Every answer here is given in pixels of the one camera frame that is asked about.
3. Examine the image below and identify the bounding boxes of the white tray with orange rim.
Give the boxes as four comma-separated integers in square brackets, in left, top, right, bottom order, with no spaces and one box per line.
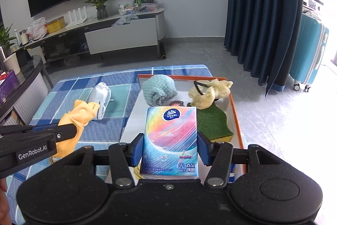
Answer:
[120,77,248,178]

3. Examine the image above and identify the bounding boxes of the clear plastic bags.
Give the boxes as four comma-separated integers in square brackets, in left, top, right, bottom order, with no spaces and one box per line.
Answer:
[112,15,139,27]

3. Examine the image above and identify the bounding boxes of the person's left hand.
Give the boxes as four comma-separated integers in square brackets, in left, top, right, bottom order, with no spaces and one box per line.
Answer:
[0,179,12,225]

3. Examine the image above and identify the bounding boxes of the teal suitcase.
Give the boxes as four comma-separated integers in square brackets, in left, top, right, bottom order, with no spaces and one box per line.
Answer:
[289,11,330,93]

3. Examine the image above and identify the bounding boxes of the blue checked blanket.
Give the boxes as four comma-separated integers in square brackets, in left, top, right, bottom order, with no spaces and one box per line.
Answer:
[5,64,245,216]

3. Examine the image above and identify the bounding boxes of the white and grey tv stand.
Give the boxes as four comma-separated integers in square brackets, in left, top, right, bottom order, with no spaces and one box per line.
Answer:
[25,7,166,68]

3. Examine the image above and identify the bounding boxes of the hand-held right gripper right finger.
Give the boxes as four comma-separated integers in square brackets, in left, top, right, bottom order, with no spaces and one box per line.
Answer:
[197,132,273,187]

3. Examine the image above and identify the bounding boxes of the purple tray with boxes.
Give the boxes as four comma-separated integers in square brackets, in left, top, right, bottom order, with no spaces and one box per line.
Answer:
[0,69,19,107]

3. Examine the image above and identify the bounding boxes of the black hair tie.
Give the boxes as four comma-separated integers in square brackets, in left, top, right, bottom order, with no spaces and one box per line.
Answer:
[193,80,211,97]

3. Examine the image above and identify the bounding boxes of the dark blue curtain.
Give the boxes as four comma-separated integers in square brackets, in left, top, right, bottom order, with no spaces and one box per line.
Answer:
[224,0,306,98]

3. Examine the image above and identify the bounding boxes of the black roll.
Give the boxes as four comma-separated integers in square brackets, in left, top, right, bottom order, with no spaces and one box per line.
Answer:
[158,42,168,60]

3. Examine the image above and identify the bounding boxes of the leafy bamboo plant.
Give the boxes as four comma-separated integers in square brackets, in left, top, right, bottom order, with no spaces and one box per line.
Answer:
[0,23,18,55]

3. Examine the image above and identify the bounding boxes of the yellow cloth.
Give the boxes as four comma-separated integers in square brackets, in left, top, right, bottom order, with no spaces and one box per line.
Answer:
[54,99,101,160]

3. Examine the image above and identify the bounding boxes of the yellow box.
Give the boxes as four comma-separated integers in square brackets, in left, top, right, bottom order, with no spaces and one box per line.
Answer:
[47,16,66,34]

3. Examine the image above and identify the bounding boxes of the paper cup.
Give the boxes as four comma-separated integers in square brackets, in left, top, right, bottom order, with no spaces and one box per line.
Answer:
[3,53,21,76]

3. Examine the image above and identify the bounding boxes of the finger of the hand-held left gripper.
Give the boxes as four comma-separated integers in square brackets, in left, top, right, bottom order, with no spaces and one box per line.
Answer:
[53,123,79,143]
[0,123,62,137]

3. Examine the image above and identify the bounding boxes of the black small stand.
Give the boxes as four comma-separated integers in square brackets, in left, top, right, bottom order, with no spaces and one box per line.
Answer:
[16,49,32,67]

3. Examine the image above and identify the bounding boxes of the colourful tissue pack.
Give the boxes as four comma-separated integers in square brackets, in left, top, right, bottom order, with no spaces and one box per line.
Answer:
[139,106,199,180]

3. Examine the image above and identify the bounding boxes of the cream scrunchie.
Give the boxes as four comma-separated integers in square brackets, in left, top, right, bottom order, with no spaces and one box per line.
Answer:
[188,78,234,110]

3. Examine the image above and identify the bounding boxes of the white plastic bag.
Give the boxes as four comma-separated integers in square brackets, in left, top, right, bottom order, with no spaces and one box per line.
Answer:
[27,17,48,40]

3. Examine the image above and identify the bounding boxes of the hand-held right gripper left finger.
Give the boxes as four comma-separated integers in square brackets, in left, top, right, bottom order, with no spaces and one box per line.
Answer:
[76,132,146,187]

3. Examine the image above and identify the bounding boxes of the yellow and green sponge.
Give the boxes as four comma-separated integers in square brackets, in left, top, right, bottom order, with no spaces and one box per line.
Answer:
[188,102,235,143]

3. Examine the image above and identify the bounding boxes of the light blue knit plush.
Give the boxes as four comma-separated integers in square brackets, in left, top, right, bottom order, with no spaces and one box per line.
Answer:
[142,75,178,107]

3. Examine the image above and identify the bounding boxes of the white router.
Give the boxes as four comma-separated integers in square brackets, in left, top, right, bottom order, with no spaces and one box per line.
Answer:
[65,6,88,28]

